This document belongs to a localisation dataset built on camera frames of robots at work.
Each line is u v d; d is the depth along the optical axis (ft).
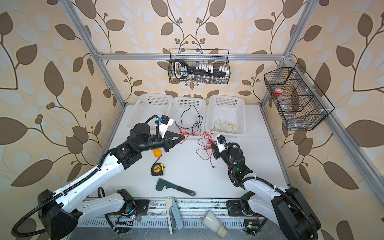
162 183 2.65
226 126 3.45
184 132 2.22
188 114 3.78
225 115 3.74
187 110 3.79
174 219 2.27
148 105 3.91
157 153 3.00
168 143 1.95
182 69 2.76
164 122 1.96
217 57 2.98
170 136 2.02
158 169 2.77
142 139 1.78
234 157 2.04
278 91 2.64
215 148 2.41
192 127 3.44
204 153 2.73
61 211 1.26
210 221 2.26
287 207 1.35
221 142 2.23
